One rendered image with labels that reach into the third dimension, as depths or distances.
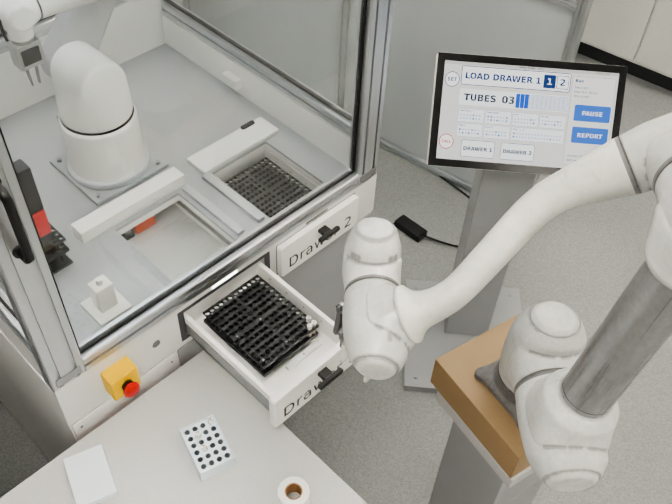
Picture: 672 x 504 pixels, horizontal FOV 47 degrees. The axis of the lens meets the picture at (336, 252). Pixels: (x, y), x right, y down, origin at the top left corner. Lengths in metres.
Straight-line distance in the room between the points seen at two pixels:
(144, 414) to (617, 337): 1.10
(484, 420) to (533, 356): 0.24
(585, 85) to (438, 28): 1.10
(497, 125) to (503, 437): 0.88
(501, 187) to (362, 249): 1.12
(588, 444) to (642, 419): 1.45
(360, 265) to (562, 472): 0.56
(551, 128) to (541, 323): 0.75
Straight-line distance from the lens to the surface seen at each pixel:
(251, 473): 1.83
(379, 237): 1.35
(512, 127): 2.23
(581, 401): 1.52
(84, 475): 1.87
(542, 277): 3.30
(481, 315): 2.89
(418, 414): 2.81
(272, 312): 1.90
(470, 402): 1.85
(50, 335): 1.66
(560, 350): 1.66
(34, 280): 1.54
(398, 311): 1.27
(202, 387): 1.95
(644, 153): 1.30
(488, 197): 2.45
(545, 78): 2.26
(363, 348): 1.27
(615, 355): 1.41
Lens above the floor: 2.40
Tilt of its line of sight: 48 degrees down
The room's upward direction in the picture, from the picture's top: 3 degrees clockwise
